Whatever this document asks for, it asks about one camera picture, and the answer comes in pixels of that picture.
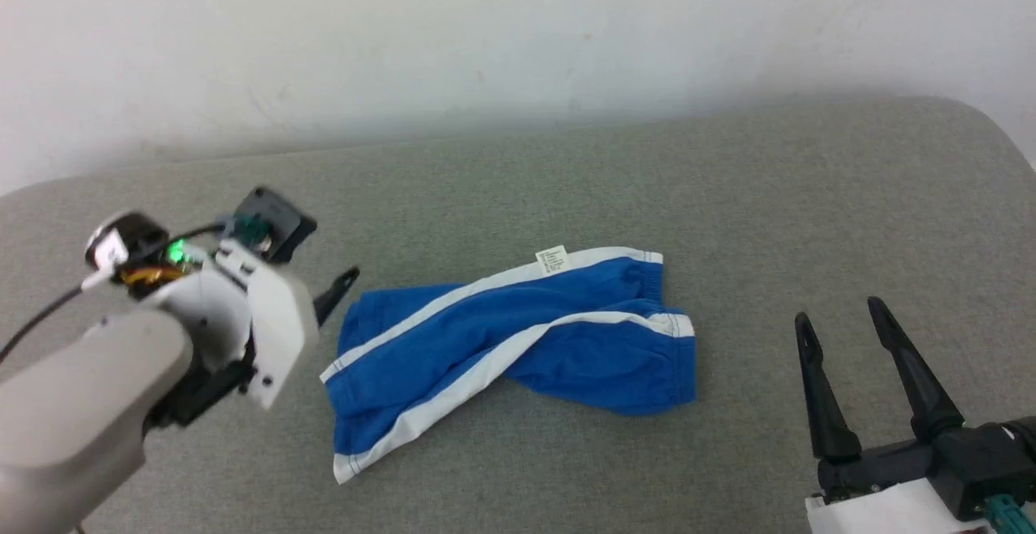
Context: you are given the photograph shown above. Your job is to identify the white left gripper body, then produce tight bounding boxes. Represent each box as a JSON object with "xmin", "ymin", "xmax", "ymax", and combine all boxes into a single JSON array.
[{"xmin": 84, "ymin": 211, "xmax": 319, "ymax": 430}]

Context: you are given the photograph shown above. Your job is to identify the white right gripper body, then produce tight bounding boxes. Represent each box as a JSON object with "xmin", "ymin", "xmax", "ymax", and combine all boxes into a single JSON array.
[{"xmin": 805, "ymin": 439, "xmax": 998, "ymax": 534}]

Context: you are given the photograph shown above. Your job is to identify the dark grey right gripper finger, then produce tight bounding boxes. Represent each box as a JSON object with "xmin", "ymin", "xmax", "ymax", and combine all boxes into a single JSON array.
[
  {"xmin": 794, "ymin": 312, "xmax": 864, "ymax": 463},
  {"xmin": 867, "ymin": 296, "xmax": 966, "ymax": 443}
]

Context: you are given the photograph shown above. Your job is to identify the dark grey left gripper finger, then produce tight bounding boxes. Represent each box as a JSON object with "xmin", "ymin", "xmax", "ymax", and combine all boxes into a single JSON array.
[{"xmin": 313, "ymin": 266, "xmax": 362, "ymax": 328}]

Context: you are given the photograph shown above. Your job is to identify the blue shorts with white stripes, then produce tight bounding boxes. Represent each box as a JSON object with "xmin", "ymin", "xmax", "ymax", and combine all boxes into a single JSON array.
[{"xmin": 320, "ymin": 244, "xmax": 698, "ymax": 485}]

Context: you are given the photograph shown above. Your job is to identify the grey fabric sofa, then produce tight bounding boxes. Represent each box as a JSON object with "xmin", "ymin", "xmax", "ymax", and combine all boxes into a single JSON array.
[{"xmin": 0, "ymin": 95, "xmax": 1036, "ymax": 534}]

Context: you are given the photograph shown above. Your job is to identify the black cable with teal plug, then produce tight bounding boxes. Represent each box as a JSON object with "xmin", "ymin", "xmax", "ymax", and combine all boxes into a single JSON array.
[
  {"xmin": 0, "ymin": 222, "xmax": 227, "ymax": 365},
  {"xmin": 981, "ymin": 494, "xmax": 1022, "ymax": 534}
]

